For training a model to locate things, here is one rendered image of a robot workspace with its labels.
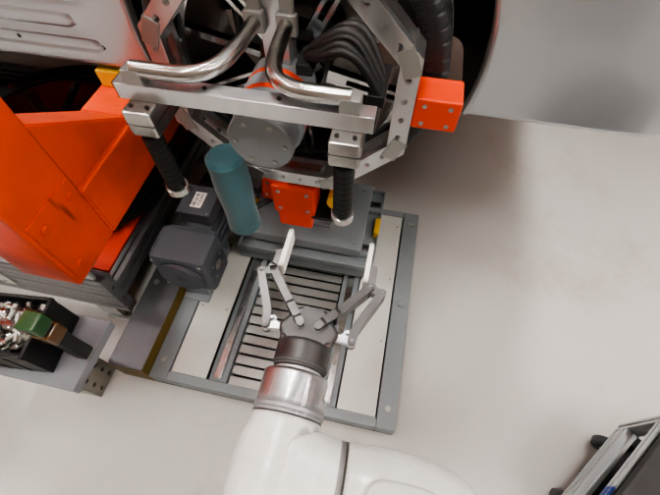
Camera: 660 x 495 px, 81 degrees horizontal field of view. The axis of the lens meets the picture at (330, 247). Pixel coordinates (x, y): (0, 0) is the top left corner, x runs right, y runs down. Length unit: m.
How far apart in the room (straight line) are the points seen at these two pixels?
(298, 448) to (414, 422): 0.94
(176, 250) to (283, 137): 0.59
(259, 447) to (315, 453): 0.06
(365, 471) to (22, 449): 1.33
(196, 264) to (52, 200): 0.39
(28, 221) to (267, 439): 0.67
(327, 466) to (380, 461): 0.06
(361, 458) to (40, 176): 0.79
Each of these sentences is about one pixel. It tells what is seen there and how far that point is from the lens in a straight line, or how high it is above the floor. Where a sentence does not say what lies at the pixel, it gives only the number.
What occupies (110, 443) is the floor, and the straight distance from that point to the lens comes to 1.53.
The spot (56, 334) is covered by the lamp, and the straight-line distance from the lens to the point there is 0.98.
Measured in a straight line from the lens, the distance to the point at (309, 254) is 1.42.
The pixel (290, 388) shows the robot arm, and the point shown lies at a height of 0.87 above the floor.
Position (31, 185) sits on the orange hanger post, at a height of 0.79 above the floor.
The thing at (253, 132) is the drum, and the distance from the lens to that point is 0.74.
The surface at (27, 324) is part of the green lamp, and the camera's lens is 0.94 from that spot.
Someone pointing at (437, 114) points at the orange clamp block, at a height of 0.86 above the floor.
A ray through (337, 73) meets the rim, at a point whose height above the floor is 0.84.
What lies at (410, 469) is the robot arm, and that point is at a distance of 0.50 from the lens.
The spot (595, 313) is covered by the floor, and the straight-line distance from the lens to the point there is 1.77.
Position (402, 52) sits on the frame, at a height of 0.97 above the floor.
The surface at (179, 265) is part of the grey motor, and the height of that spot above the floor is 0.38.
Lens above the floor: 1.36
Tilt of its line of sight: 58 degrees down
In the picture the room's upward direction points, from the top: straight up
